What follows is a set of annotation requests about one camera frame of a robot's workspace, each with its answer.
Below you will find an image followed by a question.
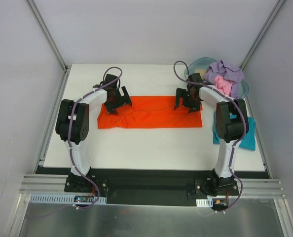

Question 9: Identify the orange t shirt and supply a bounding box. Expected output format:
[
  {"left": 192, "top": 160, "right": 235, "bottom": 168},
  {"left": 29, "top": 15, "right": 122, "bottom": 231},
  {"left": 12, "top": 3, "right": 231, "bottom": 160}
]
[{"left": 97, "top": 95, "right": 203, "bottom": 129}]

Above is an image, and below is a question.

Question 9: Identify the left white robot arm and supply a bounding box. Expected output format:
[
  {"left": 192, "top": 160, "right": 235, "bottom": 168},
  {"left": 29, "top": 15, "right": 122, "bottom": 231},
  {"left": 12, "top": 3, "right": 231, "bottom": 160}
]
[{"left": 55, "top": 73, "right": 132, "bottom": 192}]

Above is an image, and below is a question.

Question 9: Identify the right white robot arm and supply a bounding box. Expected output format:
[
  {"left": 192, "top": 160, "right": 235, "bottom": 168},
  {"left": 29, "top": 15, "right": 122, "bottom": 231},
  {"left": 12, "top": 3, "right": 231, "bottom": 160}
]
[{"left": 174, "top": 73, "right": 249, "bottom": 196}]

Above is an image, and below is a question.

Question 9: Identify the beige t shirt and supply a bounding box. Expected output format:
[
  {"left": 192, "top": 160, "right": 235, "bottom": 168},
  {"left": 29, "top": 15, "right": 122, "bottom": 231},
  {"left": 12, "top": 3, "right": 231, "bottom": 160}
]
[{"left": 194, "top": 69, "right": 207, "bottom": 79}]

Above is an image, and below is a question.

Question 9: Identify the pink t shirt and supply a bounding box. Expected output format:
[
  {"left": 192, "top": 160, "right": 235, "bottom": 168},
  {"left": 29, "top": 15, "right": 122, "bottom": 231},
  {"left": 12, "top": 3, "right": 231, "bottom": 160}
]
[{"left": 214, "top": 76, "right": 232, "bottom": 96}]

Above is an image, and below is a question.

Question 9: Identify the teal plastic basket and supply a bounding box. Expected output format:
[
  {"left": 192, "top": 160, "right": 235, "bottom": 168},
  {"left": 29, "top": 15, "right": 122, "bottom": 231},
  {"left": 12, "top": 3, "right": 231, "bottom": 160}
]
[{"left": 184, "top": 57, "right": 249, "bottom": 99}]

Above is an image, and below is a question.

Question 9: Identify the purple t shirt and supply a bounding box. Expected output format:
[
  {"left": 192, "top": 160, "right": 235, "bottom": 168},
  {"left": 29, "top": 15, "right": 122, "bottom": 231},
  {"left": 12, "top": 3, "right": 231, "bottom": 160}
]
[{"left": 204, "top": 60, "right": 245, "bottom": 99}]

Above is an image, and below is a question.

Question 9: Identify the teal folded t shirt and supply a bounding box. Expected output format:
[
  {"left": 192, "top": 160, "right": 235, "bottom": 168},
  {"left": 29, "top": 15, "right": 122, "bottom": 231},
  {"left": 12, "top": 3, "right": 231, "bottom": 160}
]
[{"left": 213, "top": 113, "right": 256, "bottom": 151}]

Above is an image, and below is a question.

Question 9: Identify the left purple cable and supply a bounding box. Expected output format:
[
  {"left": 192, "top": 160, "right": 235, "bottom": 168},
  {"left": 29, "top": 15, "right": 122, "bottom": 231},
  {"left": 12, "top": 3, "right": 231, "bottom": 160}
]
[{"left": 69, "top": 67, "right": 124, "bottom": 210}]

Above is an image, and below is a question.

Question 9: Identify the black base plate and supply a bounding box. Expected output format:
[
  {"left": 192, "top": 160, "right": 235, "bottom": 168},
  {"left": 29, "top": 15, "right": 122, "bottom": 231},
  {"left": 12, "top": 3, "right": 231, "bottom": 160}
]
[{"left": 64, "top": 168, "right": 241, "bottom": 205}]

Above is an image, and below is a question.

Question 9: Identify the left aluminium frame post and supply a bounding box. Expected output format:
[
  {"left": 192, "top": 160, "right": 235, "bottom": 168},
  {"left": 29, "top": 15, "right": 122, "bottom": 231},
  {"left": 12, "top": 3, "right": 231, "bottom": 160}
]
[{"left": 25, "top": 0, "right": 68, "bottom": 72}]

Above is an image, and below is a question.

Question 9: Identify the aluminium frame post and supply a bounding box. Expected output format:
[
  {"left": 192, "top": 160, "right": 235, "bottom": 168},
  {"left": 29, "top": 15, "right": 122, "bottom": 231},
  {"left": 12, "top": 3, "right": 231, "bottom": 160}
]
[
  {"left": 240, "top": 0, "right": 286, "bottom": 70},
  {"left": 25, "top": 0, "right": 68, "bottom": 72}
]

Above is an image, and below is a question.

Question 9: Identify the right aluminium frame post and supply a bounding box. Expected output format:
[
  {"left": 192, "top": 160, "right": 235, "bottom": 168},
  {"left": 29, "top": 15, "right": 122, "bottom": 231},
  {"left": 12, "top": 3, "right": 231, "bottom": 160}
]
[{"left": 240, "top": 0, "right": 286, "bottom": 70}]

